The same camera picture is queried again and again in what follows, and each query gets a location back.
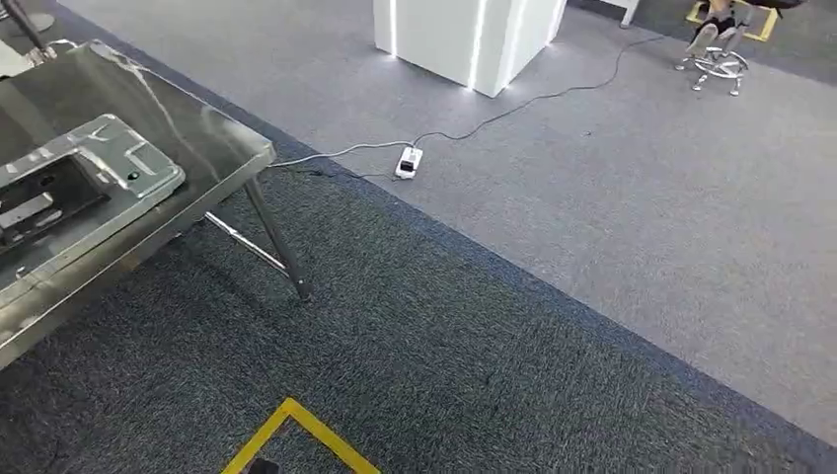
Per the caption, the black power cable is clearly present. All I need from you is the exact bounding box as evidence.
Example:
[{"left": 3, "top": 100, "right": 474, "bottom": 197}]
[{"left": 412, "top": 34, "right": 667, "bottom": 148}]

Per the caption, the person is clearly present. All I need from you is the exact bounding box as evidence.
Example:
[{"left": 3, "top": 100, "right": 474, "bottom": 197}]
[{"left": 684, "top": 0, "right": 754, "bottom": 57}]

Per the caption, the white table leg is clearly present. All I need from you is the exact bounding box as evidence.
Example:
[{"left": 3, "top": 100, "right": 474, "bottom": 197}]
[{"left": 600, "top": 0, "right": 643, "bottom": 30}]

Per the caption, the thin black cable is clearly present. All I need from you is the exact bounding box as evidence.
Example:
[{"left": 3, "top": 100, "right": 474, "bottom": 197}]
[{"left": 286, "top": 167, "right": 396, "bottom": 183}]

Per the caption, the black stand pole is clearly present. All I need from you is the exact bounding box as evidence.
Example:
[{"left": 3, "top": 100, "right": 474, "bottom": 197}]
[{"left": 0, "top": 0, "right": 59, "bottom": 67}]

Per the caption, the silver stamped metal frame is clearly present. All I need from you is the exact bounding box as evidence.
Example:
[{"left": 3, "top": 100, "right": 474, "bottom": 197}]
[{"left": 0, "top": 114, "right": 187, "bottom": 267}]

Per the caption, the white power strip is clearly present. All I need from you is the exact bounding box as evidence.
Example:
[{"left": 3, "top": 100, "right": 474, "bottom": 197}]
[{"left": 393, "top": 145, "right": 425, "bottom": 181}]

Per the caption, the black swivel chair chrome base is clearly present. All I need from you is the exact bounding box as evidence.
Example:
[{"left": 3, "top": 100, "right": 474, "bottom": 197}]
[{"left": 673, "top": 0, "right": 807, "bottom": 99}]

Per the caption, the white lit display box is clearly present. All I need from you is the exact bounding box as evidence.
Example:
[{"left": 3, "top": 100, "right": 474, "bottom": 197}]
[{"left": 372, "top": 0, "right": 569, "bottom": 100}]

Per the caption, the white power cable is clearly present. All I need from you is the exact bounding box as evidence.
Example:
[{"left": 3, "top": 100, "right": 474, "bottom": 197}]
[{"left": 266, "top": 139, "right": 416, "bottom": 170}]

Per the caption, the steel table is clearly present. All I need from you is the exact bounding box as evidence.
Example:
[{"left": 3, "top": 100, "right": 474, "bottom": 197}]
[{"left": 0, "top": 39, "right": 314, "bottom": 371}]

